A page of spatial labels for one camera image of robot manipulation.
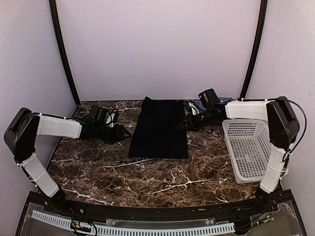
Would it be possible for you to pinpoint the black right corner post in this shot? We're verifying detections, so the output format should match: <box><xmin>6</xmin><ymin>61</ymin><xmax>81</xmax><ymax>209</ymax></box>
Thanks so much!
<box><xmin>239</xmin><ymin>0</ymin><xmax>268</xmax><ymax>98</ymax></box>

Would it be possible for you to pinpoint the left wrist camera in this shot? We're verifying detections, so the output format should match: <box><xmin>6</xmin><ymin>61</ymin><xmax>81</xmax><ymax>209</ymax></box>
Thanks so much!
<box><xmin>105</xmin><ymin>108</ymin><xmax>119</xmax><ymax>128</ymax></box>

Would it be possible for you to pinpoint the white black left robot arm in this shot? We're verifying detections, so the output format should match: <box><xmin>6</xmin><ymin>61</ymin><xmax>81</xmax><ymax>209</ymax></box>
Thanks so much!
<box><xmin>3</xmin><ymin>105</ymin><xmax>131</xmax><ymax>214</ymax></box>

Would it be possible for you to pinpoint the blue checkered shirt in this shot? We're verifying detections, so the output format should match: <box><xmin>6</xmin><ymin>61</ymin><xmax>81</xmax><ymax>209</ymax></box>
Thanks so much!
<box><xmin>194</xmin><ymin>97</ymin><xmax>233</xmax><ymax>111</ymax></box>

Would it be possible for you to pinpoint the white plastic laundry basket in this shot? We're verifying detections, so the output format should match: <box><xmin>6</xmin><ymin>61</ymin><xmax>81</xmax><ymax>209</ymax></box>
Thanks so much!
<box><xmin>222</xmin><ymin>119</ymin><xmax>271</xmax><ymax>184</ymax></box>

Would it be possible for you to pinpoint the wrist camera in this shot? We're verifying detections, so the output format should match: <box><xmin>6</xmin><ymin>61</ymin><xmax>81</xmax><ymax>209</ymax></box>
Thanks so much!
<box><xmin>105</xmin><ymin>108</ymin><xmax>119</xmax><ymax>128</ymax></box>
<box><xmin>183</xmin><ymin>100</ymin><xmax>200</xmax><ymax>116</ymax></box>

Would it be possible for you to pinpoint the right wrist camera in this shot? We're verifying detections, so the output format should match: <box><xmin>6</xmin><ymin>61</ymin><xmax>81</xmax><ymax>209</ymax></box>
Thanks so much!
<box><xmin>183</xmin><ymin>100</ymin><xmax>200</xmax><ymax>116</ymax></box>

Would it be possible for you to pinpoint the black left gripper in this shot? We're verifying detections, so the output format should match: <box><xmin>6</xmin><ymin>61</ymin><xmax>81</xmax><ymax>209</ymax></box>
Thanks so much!
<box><xmin>95</xmin><ymin>123</ymin><xmax>131</xmax><ymax>144</ymax></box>

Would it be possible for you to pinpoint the black front table rail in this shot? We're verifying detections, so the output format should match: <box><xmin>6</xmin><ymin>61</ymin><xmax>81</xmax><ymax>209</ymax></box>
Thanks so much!
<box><xmin>42</xmin><ymin>199</ymin><xmax>272</xmax><ymax>222</ymax></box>

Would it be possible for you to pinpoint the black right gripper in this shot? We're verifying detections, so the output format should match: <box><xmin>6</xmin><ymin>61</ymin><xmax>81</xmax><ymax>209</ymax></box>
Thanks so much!
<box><xmin>178</xmin><ymin>108</ymin><xmax>218</xmax><ymax>131</ymax></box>

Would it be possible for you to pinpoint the black corner post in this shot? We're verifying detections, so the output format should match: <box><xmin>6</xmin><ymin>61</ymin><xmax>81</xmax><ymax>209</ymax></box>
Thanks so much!
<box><xmin>49</xmin><ymin>0</ymin><xmax>81</xmax><ymax>106</ymax></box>
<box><xmin>239</xmin><ymin>0</ymin><xmax>268</xmax><ymax>98</ymax></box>

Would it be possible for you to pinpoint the black garment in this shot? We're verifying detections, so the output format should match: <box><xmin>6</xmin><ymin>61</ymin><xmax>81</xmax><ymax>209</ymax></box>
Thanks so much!
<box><xmin>128</xmin><ymin>97</ymin><xmax>189</xmax><ymax>159</ymax></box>

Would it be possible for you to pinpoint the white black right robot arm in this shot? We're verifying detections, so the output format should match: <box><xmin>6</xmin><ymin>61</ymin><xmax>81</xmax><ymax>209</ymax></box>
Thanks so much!
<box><xmin>177</xmin><ymin>89</ymin><xmax>303</xmax><ymax>213</ymax></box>

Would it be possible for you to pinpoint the white slotted cable duct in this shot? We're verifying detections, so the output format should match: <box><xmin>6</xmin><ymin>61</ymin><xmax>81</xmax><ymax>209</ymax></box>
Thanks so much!
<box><xmin>31</xmin><ymin>210</ymin><xmax>235</xmax><ymax>236</ymax></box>

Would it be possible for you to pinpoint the black left corner post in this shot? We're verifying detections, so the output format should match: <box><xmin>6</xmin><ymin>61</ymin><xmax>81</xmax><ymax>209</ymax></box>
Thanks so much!
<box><xmin>49</xmin><ymin>0</ymin><xmax>81</xmax><ymax>106</ymax></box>

